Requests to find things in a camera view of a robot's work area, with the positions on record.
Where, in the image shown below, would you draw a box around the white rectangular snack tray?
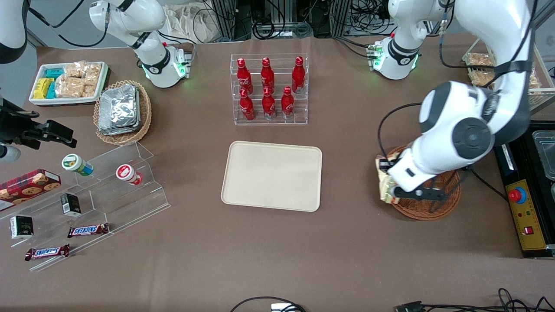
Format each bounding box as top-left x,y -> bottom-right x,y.
29,62 -> 109,107

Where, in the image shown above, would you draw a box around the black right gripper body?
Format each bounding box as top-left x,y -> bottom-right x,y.
0,99 -> 42,146

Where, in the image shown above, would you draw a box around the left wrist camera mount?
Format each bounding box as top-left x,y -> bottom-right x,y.
402,186 -> 448,203

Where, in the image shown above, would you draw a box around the red cola bottle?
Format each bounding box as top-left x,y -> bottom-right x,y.
291,56 -> 306,94
261,57 -> 275,92
281,86 -> 295,120
239,89 -> 256,121
236,58 -> 253,94
262,87 -> 276,120

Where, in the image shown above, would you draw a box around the red lid yogurt cup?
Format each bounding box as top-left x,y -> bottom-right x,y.
116,164 -> 143,186

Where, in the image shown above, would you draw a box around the silver foil pouch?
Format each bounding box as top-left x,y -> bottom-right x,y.
100,123 -> 142,137
98,84 -> 139,130

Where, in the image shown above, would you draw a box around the black looped cable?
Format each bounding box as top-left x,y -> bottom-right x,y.
230,296 -> 307,312

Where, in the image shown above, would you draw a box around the white cloth bags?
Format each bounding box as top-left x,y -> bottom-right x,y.
165,4 -> 222,44

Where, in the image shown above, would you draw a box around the green lid yogurt cup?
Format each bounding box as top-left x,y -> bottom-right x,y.
62,154 -> 94,176

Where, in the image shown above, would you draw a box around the black aluminium rack frame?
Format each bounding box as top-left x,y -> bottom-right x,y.
210,0 -> 354,40

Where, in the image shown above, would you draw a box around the oval tan wicker basket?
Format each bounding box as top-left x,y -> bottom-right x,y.
93,80 -> 152,146

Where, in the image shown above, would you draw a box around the white wire rack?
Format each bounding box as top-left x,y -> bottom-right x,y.
462,37 -> 555,117

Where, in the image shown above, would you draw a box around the round brown wicker basket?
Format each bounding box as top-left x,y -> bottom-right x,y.
382,145 -> 462,221

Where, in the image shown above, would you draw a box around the cream plastic serving tray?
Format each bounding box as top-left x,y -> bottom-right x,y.
221,141 -> 323,212

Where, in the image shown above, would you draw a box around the triangle sandwich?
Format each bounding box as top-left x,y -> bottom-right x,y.
375,156 -> 402,204

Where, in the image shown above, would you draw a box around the clear acrylic bottle rack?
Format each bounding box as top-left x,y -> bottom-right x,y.
230,54 -> 309,126

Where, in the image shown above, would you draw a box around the clear plastic container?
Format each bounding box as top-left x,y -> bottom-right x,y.
532,130 -> 555,181

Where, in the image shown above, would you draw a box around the yellow snack packet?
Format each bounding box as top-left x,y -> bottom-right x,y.
33,78 -> 55,100

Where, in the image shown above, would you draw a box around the red plaid cookie box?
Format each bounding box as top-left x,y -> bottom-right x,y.
0,169 -> 62,211

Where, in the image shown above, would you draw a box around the clear acrylic step display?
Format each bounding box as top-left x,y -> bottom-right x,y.
0,141 -> 171,272

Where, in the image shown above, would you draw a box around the black power cable with plug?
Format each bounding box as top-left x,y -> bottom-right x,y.
466,167 -> 509,201

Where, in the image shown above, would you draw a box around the brown snickers bar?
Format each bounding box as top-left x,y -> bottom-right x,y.
25,244 -> 70,261
67,223 -> 110,238

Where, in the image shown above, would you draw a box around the small dark green box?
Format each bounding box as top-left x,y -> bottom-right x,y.
10,215 -> 34,240
60,193 -> 82,217

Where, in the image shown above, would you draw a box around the black tangled cable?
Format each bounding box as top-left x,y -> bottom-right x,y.
423,288 -> 555,312

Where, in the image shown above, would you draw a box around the black yellow control box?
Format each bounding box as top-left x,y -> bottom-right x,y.
494,123 -> 555,259

